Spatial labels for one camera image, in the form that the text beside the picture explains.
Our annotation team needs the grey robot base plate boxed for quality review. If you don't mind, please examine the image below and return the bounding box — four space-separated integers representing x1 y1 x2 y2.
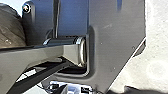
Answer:
21 0 148 94

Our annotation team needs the small round base cap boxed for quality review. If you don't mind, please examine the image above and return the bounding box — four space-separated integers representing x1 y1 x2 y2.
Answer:
22 3 32 14

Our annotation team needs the small white cable box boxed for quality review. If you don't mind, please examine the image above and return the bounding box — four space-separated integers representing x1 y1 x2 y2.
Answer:
48 79 96 94

